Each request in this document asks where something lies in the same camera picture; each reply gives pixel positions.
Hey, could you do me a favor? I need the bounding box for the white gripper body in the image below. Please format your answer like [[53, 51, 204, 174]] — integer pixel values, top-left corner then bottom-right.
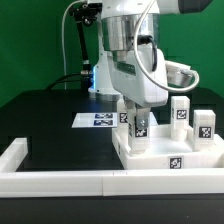
[[108, 46, 168, 107]]

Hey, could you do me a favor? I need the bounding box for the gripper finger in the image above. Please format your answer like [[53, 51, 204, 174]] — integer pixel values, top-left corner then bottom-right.
[[136, 105, 150, 128], [124, 98, 136, 116]]

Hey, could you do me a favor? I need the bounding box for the white square table top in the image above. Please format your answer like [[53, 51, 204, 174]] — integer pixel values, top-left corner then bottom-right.
[[112, 124, 224, 170]]

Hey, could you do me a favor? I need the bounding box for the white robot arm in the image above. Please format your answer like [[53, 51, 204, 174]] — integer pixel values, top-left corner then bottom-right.
[[87, 0, 213, 129]]

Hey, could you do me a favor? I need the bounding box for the white tag sheet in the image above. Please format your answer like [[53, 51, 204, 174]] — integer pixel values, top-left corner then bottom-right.
[[71, 112, 159, 129]]

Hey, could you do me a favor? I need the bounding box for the white U-shaped obstacle fence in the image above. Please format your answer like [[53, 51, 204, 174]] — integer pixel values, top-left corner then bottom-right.
[[0, 138, 224, 198]]

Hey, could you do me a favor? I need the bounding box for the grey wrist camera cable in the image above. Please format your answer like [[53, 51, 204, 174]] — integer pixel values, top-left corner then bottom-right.
[[133, 0, 201, 94]]

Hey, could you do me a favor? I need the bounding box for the white cable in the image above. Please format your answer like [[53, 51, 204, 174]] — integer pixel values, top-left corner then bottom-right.
[[61, 0, 87, 90]]

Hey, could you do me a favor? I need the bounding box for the black cable bundle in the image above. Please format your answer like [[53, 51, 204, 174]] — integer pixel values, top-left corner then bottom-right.
[[45, 73, 91, 92]]

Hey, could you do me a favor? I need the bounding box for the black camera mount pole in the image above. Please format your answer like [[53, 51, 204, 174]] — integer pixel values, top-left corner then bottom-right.
[[69, 3, 102, 76]]

